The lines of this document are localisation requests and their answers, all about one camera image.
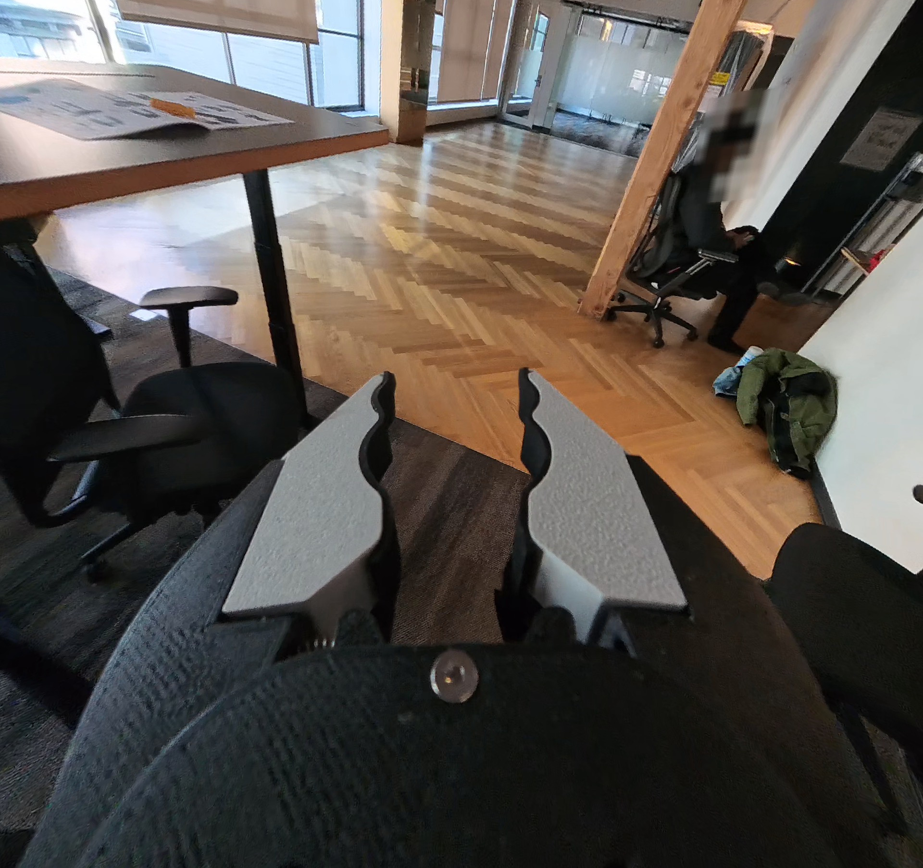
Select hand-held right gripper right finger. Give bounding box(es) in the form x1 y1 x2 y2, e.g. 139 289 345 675
496 368 689 644

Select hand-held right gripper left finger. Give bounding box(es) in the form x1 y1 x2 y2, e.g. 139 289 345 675
221 371 402 638

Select dark wood-edged desk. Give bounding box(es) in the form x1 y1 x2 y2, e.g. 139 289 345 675
0 61 392 431

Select black office chair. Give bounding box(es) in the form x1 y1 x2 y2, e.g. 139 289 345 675
0 237 307 584

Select light blue cloth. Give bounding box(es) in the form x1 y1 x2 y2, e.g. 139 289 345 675
712 345 764 402

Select green cloth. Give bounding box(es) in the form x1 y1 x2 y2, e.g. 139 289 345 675
734 347 840 481

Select grey mesh office chair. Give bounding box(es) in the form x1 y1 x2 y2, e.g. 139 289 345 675
604 170 742 350

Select metal rack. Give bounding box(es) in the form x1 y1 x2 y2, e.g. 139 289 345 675
799 153 923 301

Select printed paper sheet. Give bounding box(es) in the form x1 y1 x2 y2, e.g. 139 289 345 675
0 78 297 142

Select glass door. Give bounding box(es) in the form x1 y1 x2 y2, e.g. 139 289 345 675
503 1 574 128

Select window with beige blind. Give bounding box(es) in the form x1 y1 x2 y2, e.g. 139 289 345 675
0 0 370 112
427 0 523 108

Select wooden support post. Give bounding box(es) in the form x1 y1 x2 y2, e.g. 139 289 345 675
577 0 774 322

